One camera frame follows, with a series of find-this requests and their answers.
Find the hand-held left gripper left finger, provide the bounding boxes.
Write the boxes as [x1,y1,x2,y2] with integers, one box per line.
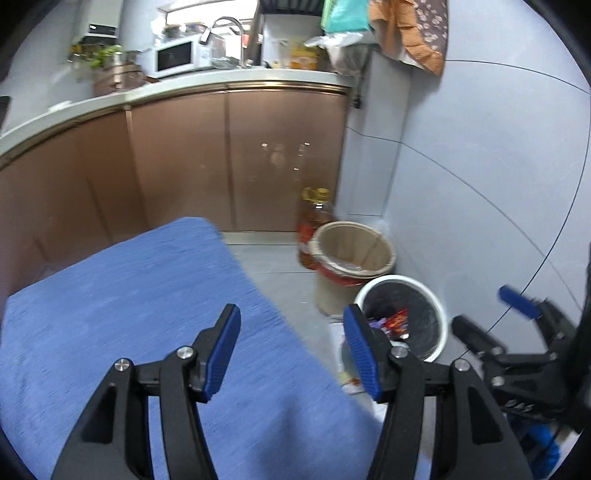
[51,303,242,480]

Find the blue towel covered table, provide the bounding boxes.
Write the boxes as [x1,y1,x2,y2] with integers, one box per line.
[2,217,389,480]

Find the white bin with black liner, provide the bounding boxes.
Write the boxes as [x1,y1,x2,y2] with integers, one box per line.
[353,274,450,363]

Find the black dish rack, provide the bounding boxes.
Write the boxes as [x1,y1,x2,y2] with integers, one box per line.
[259,0,324,14]

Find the green leafy vegetables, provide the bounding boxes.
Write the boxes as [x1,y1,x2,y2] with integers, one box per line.
[69,42,124,70]

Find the white water heater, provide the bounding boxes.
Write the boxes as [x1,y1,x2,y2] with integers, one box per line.
[82,0,125,38]

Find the person's right hand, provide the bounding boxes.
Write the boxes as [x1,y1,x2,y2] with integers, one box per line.
[524,422,561,472]

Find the red snack wrapper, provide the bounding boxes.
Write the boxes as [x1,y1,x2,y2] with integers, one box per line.
[385,308,411,335]

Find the pot with glass lid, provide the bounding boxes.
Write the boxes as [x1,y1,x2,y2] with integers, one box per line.
[161,23,208,40]

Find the teal bag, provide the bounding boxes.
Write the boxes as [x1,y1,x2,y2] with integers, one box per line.
[323,0,376,34]

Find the beige bin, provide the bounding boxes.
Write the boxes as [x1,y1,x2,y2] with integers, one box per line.
[308,220,397,317]

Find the copper pots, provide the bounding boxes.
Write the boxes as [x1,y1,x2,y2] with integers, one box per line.
[92,62,144,97]

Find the orange floral apron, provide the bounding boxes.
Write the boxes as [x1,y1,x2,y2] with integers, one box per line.
[368,0,451,77]

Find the steel faucet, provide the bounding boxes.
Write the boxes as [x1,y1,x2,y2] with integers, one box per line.
[198,16,245,68]

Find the white microwave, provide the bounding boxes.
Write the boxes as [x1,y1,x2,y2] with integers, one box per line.
[152,37,213,79]

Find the white plastic bag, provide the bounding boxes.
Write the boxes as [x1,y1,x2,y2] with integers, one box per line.
[305,31,375,75]

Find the cooking oil bottle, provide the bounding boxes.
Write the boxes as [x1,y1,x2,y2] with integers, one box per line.
[298,186,335,271]

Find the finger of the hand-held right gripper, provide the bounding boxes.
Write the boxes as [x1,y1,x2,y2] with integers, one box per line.
[451,315,506,358]
[498,285,575,340]

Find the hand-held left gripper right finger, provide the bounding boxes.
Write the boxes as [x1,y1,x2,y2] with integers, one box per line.
[342,303,534,480]

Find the yellow bottle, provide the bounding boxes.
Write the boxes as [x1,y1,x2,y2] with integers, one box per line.
[290,41,321,71]

